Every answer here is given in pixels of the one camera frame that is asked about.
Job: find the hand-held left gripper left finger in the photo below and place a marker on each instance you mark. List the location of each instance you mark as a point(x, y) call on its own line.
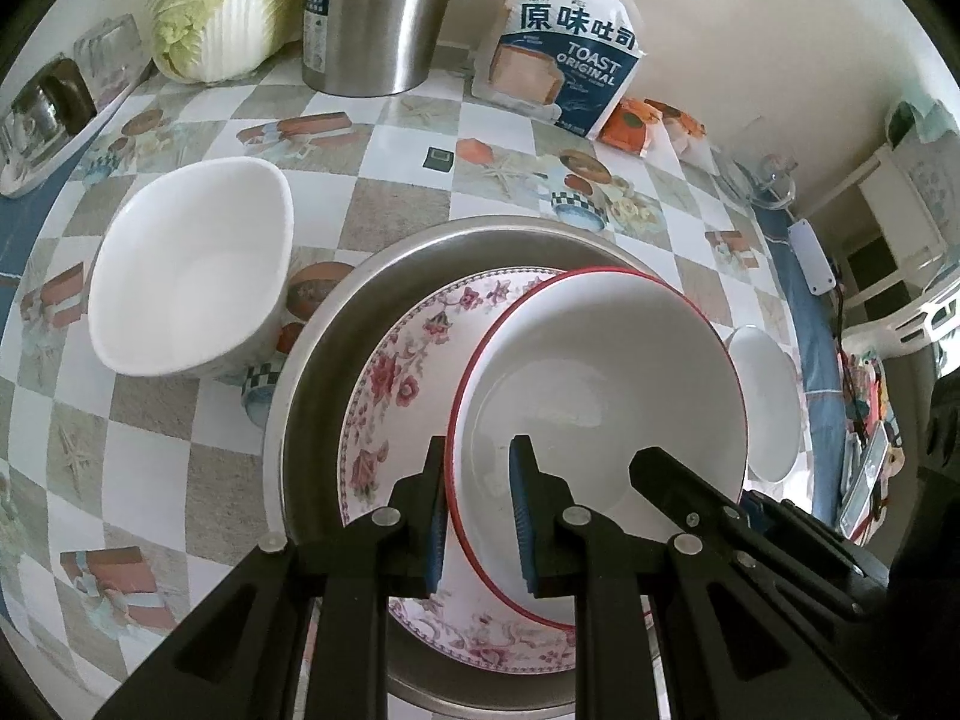
point(433, 547)

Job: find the large stainless steel basin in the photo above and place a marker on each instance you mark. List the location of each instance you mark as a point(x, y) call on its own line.
point(322, 360)

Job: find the clear drinking glass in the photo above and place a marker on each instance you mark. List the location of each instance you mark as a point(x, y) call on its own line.
point(109, 56)
point(56, 105)

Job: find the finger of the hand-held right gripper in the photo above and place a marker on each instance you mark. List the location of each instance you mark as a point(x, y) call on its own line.
point(787, 516)
point(675, 487)

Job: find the napa cabbage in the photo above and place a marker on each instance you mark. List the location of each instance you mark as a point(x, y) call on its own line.
point(217, 15)

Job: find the stainless steel thermos jug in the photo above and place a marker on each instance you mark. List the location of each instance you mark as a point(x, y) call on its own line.
point(375, 30)

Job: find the colourful packet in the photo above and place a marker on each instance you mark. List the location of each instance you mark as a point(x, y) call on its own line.
point(870, 457)

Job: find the white power strip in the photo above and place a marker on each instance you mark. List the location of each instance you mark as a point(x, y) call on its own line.
point(811, 255)

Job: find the floral patterned plate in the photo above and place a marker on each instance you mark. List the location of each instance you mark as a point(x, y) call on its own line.
point(405, 390)

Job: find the white cabinet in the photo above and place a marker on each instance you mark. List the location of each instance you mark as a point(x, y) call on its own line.
point(877, 217)

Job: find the white chair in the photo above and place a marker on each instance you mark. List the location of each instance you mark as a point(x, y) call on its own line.
point(915, 315)

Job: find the checkered printed tablecloth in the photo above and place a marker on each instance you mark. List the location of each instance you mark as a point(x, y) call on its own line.
point(225, 427)

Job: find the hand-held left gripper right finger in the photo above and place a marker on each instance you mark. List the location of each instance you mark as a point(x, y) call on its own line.
point(521, 532)

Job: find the small white plate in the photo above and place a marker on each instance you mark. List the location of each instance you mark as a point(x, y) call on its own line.
point(772, 405)

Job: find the clear glass tray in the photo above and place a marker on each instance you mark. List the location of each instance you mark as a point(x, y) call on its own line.
point(52, 165)

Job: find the bagged toast bread loaf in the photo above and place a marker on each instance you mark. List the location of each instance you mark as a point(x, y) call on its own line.
point(562, 52)

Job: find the clear glass cup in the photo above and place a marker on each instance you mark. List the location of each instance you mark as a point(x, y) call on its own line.
point(757, 180)

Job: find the orange snack packet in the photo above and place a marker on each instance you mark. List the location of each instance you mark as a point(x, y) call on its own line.
point(626, 127)
point(686, 127)

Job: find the white squarish bowl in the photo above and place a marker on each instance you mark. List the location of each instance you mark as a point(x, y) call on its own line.
point(187, 277)

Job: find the red-rimmed white bowl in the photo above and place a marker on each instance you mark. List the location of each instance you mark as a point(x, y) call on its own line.
point(600, 375)

